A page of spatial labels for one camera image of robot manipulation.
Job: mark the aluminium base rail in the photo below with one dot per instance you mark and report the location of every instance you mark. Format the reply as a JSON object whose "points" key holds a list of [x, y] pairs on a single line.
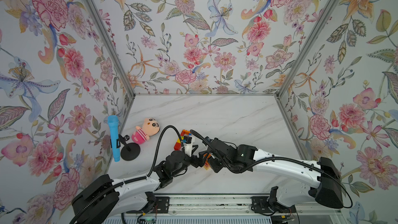
{"points": [[225, 204]]}

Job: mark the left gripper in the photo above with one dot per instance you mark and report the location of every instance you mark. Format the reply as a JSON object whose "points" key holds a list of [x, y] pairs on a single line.
{"points": [[195, 163]]}

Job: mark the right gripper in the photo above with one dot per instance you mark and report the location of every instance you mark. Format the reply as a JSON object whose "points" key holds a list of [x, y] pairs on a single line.
{"points": [[211, 163]]}

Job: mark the orange tall long brick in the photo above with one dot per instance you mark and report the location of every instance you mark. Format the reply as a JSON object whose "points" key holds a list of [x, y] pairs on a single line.
{"points": [[186, 132]]}

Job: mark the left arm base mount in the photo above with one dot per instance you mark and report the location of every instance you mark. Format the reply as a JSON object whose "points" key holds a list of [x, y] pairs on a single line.
{"points": [[156, 204]]}

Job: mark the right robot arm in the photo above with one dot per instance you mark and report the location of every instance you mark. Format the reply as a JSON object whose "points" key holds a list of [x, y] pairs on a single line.
{"points": [[309, 181]]}

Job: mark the plush doll pink dress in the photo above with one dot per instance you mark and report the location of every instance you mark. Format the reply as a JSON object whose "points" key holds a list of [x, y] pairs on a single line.
{"points": [[142, 134]]}

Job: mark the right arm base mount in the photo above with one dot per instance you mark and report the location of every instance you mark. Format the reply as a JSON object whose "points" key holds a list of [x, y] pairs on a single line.
{"points": [[268, 205]]}

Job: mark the red square brick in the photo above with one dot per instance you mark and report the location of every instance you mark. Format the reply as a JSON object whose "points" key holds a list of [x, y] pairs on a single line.
{"points": [[177, 146]]}

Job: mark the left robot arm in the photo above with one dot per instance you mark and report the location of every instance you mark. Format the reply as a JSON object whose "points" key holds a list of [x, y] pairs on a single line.
{"points": [[106, 197]]}

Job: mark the blue toy microphone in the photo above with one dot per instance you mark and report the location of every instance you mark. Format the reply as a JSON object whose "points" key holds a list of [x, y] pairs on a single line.
{"points": [[113, 123]]}

